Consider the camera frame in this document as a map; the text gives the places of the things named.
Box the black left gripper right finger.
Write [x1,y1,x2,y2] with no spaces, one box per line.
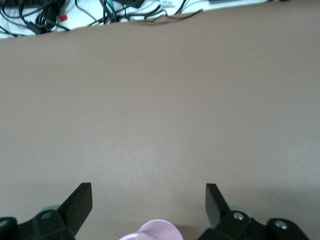
[197,183,311,240]

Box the pink mesh cup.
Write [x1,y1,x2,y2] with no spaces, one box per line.
[118,219,185,240]

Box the brown table mat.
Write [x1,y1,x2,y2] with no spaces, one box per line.
[0,4,320,240]

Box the thick black cable bundle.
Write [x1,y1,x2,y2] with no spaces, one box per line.
[0,0,72,37]

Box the thin black cable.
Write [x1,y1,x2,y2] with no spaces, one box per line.
[117,8,205,26]

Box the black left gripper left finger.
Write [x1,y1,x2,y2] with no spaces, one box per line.
[0,182,93,240]

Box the green cable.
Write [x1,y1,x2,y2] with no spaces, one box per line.
[106,0,120,21]

